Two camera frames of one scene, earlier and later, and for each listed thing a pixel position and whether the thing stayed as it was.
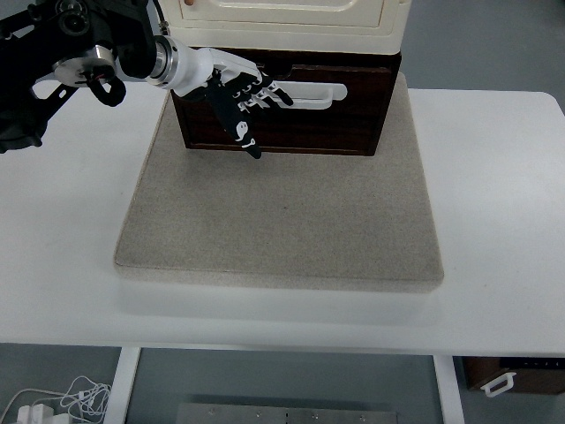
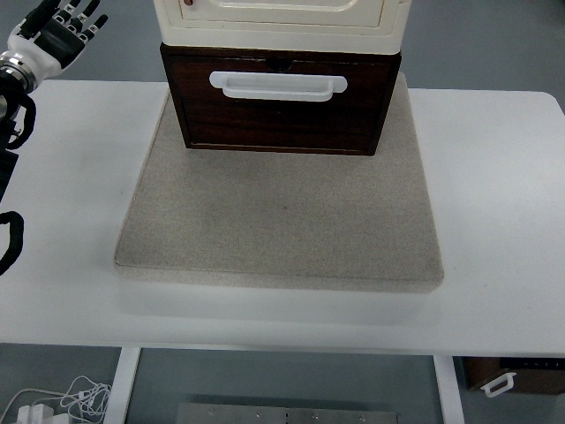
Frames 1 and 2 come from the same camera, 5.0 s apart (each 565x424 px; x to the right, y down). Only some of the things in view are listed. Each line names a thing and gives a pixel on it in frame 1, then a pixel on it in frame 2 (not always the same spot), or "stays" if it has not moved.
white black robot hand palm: [222, 76] → [56, 42]
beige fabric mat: [218, 217] stays
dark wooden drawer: [342, 102] stays
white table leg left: [116, 410] stays
